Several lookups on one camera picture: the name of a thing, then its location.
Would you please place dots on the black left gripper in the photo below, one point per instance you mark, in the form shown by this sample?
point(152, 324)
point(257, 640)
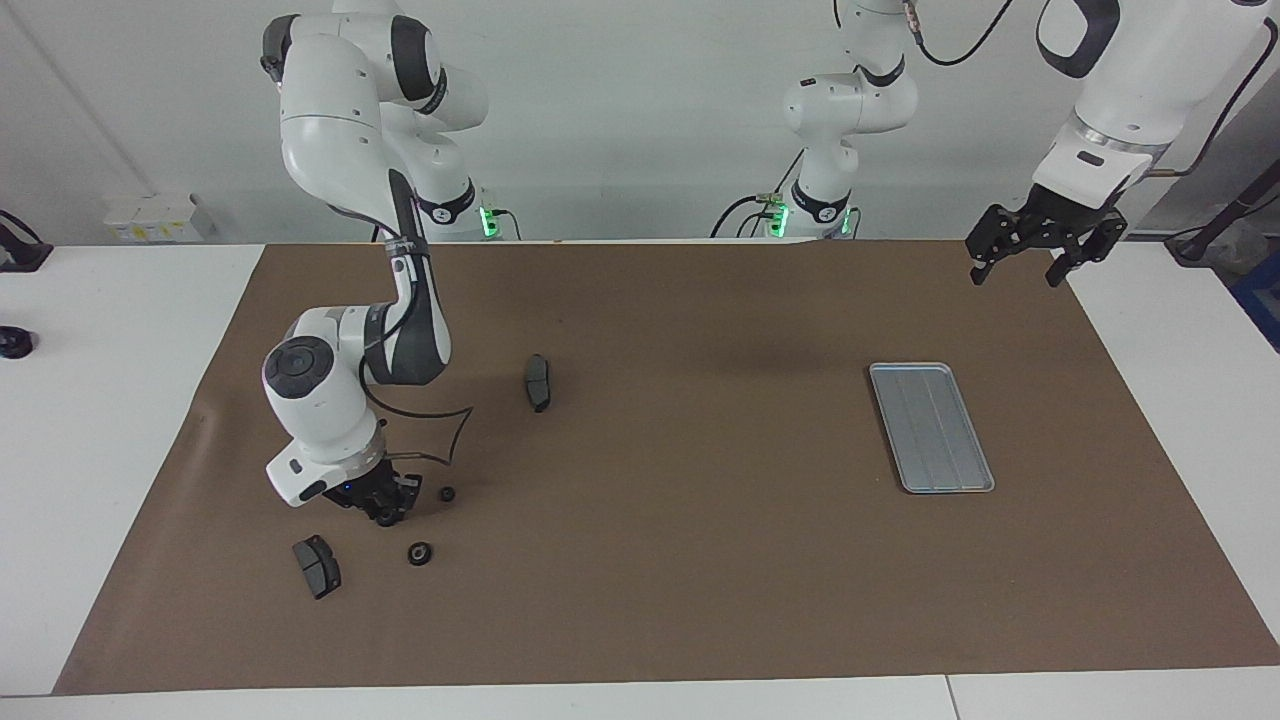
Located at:
point(1060, 222)

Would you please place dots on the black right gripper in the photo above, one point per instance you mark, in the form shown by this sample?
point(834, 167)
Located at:
point(370, 490)

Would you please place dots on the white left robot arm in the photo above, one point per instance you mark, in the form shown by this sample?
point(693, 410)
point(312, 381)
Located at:
point(1150, 90)

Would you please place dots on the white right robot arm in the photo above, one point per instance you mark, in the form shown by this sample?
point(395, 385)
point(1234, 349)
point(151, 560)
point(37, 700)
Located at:
point(330, 150)

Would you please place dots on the grey metal tray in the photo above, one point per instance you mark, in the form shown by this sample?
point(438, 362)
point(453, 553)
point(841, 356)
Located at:
point(940, 450)

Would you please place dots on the dark grey brake pad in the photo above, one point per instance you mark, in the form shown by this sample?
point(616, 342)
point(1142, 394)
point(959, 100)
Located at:
point(318, 568)

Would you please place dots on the dark curved brake pad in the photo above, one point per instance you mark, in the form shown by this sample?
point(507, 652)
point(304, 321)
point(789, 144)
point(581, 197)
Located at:
point(538, 385)

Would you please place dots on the black stand rod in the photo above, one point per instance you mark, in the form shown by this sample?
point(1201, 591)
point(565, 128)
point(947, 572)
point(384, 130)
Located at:
point(1230, 210)

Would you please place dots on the blue crate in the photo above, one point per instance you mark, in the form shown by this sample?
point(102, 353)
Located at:
point(1265, 300)

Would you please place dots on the brown table mat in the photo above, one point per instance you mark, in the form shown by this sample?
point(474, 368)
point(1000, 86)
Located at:
point(650, 550)

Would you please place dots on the white labelled box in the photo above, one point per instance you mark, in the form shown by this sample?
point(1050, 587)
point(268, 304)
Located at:
point(150, 215)

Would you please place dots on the black round knob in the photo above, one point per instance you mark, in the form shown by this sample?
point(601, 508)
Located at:
point(15, 342)

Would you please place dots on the black table clamp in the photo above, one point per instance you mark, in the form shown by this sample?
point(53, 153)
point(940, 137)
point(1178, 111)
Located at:
point(22, 252)

